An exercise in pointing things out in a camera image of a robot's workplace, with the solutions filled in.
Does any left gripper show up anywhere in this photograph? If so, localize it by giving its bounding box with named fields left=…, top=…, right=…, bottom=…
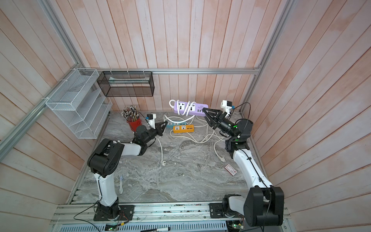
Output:
left=143, top=120, right=168, bottom=143

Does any teal power strip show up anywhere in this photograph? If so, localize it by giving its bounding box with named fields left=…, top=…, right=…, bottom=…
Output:
left=166, top=121, right=187, bottom=130

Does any white cord of orange strip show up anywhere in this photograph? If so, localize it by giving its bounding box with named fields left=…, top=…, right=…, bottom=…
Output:
left=169, top=115, right=225, bottom=144

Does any purple power strip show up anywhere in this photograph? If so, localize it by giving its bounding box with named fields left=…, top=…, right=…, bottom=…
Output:
left=172, top=101, right=209, bottom=117

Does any white cord of purple strip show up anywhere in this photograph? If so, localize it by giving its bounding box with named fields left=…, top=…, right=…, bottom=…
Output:
left=156, top=99, right=196, bottom=167

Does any orange power strip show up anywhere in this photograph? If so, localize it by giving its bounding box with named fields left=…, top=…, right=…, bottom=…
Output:
left=173, top=125, right=195, bottom=133

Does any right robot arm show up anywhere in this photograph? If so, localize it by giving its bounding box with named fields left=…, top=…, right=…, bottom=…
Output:
left=203, top=108, right=285, bottom=228

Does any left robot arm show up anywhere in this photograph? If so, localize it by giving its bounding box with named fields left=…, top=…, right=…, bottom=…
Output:
left=88, top=121, right=168, bottom=221

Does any red pencil cup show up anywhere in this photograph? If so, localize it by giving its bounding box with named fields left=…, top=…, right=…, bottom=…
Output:
left=127, top=118, right=142, bottom=132

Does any bundle of pencils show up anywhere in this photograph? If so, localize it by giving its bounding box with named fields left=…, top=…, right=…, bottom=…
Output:
left=121, top=105, right=139, bottom=122

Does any pink white card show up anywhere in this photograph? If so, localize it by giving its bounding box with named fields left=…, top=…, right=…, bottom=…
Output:
left=225, top=164, right=237, bottom=176

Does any black mesh basket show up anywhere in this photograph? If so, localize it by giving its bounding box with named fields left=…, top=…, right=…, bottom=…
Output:
left=97, top=71, right=155, bottom=97

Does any black marker pen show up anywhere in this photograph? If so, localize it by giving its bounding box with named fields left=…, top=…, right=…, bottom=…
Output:
left=141, top=227, right=170, bottom=232

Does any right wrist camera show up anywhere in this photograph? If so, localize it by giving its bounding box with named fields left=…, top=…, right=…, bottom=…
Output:
left=221, top=100, right=235, bottom=117

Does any white wire mesh shelf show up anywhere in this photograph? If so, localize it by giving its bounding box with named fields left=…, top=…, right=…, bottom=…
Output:
left=46, top=68, right=112, bottom=139

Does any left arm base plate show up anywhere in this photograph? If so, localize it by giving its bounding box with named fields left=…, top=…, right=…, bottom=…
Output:
left=93, top=204, right=135, bottom=221

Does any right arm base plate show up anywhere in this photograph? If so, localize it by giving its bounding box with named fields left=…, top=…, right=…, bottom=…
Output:
left=209, top=203, right=243, bottom=218

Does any horizontal aluminium wall rail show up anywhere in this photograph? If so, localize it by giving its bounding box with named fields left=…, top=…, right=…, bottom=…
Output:
left=96, top=68, right=260, bottom=74

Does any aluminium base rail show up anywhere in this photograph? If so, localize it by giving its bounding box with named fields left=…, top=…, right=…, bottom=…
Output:
left=49, top=200, right=292, bottom=232

